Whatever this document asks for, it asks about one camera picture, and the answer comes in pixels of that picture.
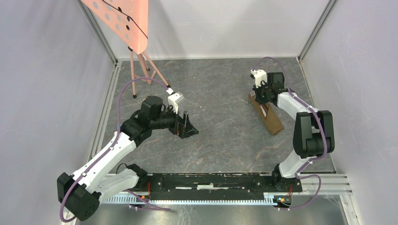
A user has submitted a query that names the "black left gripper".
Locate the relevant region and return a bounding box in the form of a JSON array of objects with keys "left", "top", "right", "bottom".
[{"left": 150, "top": 103, "right": 199, "bottom": 139}]

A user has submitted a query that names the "silver fork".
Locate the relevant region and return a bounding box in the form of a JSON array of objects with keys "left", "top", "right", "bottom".
[{"left": 261, "top": 104, "right": 269, "bottom": 118}]

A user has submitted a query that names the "brown cloth napkin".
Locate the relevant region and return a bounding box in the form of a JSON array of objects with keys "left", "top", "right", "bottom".
[{"left": 248, "top": 94, "right": 284, "bottom": 135}]

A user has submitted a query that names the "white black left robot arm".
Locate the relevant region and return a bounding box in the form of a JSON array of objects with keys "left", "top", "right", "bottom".
[{"left": 57, "top": 92, "right": 199, "bottom": 221}]

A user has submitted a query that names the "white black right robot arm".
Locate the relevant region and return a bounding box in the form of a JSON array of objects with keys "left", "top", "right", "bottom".
[{"left": 251, "top": 69, "right": 335, "bottom": 191}]

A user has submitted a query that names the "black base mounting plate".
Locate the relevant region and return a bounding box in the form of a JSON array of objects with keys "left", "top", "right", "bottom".
[{"left": 131, "top": 172, "right": 303, "bottom": 201}]

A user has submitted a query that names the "pink music stand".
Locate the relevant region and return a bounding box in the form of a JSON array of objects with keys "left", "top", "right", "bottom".
[{"left": 83, "top": 0, "right": 173, "bottom": 94}]

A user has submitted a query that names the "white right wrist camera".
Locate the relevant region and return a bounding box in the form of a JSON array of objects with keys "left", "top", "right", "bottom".
[{"left": 251, "top": 69, "right": 268, "bottom": 88}]

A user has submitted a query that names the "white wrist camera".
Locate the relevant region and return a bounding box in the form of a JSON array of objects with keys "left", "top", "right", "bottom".
[
  {"left": 251, "top": 69, "right": 268, "bottom": 88},
  {"left": 166, "top": 88, "right": 184, "bottom": 114}
]

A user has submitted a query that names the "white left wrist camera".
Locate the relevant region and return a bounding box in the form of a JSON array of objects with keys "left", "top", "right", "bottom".
[{"left": 166, "top": 88, "right": 184, "bottom": 114}]

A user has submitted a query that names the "aluminium frame rail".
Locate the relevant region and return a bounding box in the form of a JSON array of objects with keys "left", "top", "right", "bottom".
[{"left": 78, "top": 0, "right": 120, "bottom": 161}]

